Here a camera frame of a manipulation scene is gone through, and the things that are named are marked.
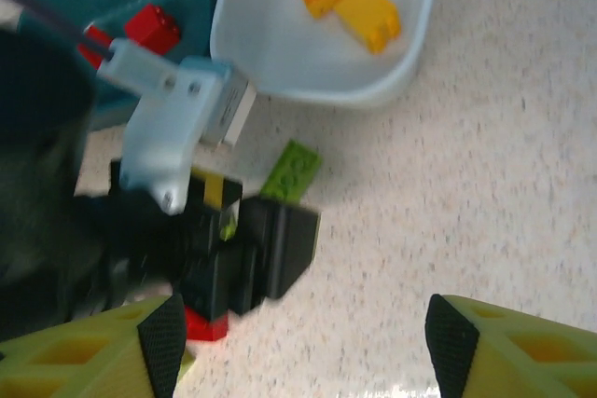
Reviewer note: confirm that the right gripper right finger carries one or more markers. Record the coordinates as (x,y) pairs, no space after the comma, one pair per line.
(513,360)

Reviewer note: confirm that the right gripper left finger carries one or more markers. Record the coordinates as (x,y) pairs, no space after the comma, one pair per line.
(70,360)

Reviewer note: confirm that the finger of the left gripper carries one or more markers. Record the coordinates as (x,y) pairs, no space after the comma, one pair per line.
(219,286)
(284,249)

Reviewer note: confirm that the long red lego brick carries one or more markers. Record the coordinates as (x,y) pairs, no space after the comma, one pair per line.
(207,328)

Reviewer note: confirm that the green lego plate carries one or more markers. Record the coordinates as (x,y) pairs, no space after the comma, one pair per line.
(294,169)

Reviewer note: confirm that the small green lego brick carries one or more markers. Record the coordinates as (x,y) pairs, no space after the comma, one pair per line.
(186,365)

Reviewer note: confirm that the small red lego brick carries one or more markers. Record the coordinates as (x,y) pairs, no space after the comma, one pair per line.
(154,30)

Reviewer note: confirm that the small orange lego brick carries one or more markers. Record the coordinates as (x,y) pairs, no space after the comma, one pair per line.
(368,16)

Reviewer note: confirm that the white rectangular container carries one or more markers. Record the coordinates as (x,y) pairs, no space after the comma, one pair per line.
(280,44)

